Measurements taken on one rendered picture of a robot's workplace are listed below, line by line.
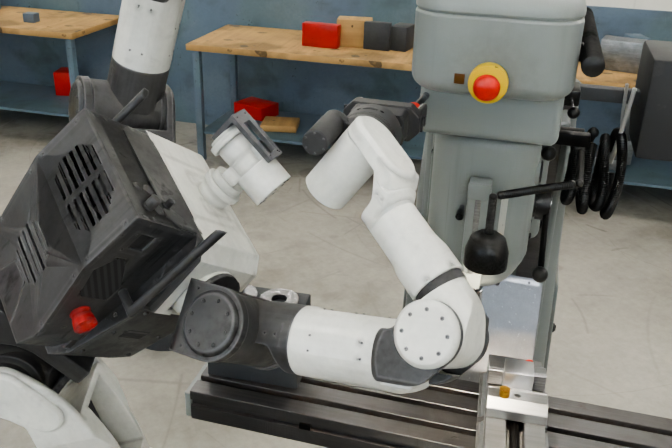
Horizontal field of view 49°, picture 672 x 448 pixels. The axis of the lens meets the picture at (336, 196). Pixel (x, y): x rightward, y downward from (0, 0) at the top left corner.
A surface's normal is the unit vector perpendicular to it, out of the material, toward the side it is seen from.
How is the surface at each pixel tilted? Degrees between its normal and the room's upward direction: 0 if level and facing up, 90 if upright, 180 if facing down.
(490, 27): 90
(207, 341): 54
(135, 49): 96
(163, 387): 0
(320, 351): 59
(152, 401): 0
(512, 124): 90
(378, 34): 90
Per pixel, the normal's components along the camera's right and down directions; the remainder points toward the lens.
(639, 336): 0.03, -0.91
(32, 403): 0.07, 0.41
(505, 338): -0.17, -0.36
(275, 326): -0.44, -0.27
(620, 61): -0.46, 0.35
